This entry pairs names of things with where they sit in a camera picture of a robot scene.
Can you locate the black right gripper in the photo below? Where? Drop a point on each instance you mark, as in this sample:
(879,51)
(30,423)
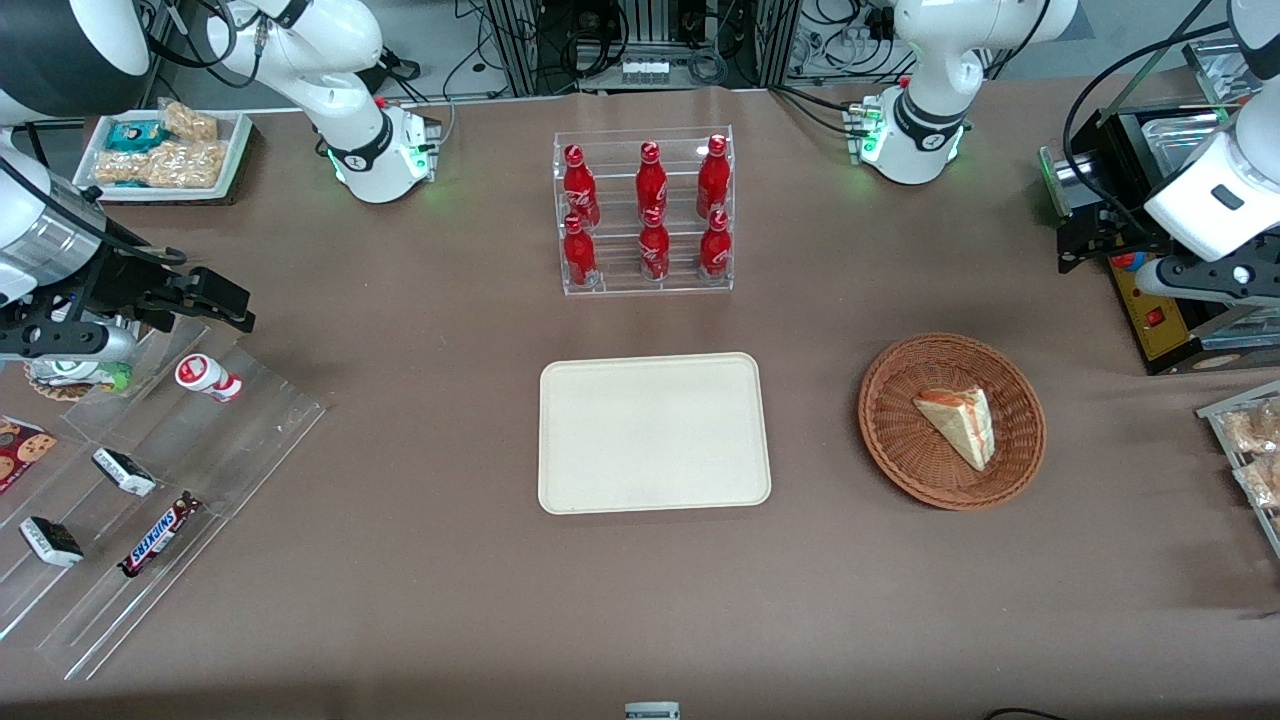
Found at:
(112,283)

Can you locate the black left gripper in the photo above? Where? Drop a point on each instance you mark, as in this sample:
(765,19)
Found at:
(1118,233)

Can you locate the triangular sandwich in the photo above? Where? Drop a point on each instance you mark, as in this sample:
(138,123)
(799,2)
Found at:
(960,425)

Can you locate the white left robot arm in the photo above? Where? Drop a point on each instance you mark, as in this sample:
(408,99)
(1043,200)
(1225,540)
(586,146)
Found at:
(930,60)

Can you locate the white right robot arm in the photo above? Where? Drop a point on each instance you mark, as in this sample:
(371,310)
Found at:
(350,60)

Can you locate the white tray with bread bags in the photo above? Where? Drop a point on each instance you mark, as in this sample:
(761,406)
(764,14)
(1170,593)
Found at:
(1215,412)

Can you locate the white snack tray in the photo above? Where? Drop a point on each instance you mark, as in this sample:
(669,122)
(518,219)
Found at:
(235,150)

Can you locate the brown wicker basket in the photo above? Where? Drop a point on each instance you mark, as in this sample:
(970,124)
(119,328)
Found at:
(900,440)

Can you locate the beige rectangular tray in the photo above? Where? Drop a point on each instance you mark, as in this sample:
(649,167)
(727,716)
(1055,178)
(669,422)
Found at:
(654,433)

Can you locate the white red yogurt bottle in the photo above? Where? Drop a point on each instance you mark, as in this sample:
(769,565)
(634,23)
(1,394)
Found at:
(207,377)

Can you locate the black machine with yellow panel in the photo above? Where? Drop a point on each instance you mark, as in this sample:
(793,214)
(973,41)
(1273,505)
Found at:
(1100,240)

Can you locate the clear acrylic stepped stand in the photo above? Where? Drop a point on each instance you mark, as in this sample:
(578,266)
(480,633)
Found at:
(250,430)

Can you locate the steel food pan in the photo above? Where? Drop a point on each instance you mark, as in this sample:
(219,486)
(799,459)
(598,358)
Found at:
(1185,130)
(1215,60)

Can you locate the large peanut brittle bag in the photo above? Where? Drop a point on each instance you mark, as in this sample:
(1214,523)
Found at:
(175,165)

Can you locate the green white packaged snack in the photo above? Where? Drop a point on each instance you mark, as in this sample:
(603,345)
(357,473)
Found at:
(85,378)

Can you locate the bagged bread snack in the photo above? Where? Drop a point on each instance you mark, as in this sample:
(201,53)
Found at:
(1252,430)
(1262,482)

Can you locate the small peanut brittle bag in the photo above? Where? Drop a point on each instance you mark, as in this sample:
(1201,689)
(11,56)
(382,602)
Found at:
(190,122)

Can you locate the teal snack packet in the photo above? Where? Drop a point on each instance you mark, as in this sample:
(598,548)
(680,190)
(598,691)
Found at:
(135,135)

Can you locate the black white snack bar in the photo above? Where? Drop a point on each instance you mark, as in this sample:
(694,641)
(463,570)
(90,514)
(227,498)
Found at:
(51,541)
(124,472)

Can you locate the snickers chocolate bar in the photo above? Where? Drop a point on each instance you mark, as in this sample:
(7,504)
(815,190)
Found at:
(160,535)

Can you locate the chocolate chip cookie pack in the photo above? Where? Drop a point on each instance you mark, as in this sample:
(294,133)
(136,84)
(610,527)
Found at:
(22,452)

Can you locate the red cola bottle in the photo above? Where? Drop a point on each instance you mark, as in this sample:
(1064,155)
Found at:
(654,250)
(713,180)
(579,255)
(651,185)
(578,190)
(715,248)

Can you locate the clear acrylic bottle rack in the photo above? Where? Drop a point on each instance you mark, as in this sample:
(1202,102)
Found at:
(690,280)

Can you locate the white power strip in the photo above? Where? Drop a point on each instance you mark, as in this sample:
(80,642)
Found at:
(645,72)

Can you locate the white label tag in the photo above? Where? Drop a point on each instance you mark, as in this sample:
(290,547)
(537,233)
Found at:
(652,711)

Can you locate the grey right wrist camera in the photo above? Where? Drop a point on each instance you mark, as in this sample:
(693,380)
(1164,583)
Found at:
(70,342)

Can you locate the aluminium frame rack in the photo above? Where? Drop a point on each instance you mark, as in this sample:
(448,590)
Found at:
(520,45)

